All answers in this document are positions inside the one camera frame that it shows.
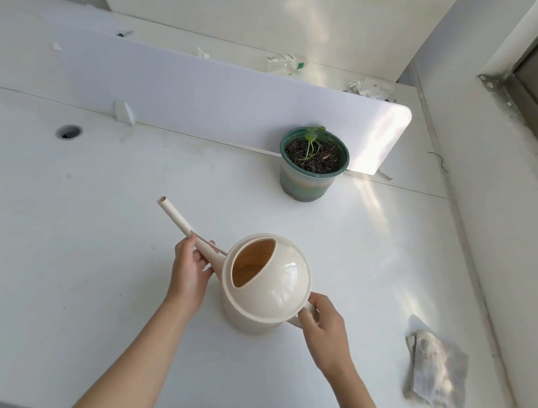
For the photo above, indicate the small green seedling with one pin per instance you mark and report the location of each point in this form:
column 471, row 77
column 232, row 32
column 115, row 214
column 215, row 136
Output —
column 312, row 140

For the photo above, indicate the crumpled clear plastic wrapper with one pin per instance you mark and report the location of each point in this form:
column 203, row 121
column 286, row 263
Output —
column 370, row 89

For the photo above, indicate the person's left forearm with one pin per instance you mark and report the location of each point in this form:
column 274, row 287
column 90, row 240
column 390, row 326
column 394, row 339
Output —
column 134, row 367

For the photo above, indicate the grey folded cloth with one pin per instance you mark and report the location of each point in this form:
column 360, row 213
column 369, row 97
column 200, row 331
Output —
column 439, row 375

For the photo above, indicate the clear plastic bottle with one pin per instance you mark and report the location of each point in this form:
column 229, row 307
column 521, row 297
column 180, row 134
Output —
column 284, row 62

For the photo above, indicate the person's left hand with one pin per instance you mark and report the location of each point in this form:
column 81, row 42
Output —
column 187, row 282

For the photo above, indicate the small white crumpled scrap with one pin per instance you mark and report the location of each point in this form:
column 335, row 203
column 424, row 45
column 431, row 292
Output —
column 202, row 52

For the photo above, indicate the cream plastic watering can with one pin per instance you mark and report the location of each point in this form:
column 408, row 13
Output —
column 265, row 300

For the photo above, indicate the large white back board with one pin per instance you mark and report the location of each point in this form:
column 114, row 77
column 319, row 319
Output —
column 257, row 5

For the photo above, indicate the person's right thumb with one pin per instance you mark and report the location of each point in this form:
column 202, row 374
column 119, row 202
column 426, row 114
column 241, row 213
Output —
column 308, row 319

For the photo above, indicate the dark potting soil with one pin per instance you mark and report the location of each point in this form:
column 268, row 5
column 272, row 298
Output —
column 322, row 161

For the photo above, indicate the white divider bracket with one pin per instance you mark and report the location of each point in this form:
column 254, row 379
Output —
column 124, row 112

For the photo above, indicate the person's left thumb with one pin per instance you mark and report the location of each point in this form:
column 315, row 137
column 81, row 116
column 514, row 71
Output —
column 209, row 258

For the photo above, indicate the person's right hand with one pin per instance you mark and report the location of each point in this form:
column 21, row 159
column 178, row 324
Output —
column 327, row 337

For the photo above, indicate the white desk divider panel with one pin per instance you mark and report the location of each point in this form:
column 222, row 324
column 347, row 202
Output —
column 214, row 99

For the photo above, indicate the green plastic plant pot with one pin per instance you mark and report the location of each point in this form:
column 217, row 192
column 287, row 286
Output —
column 304, row 184

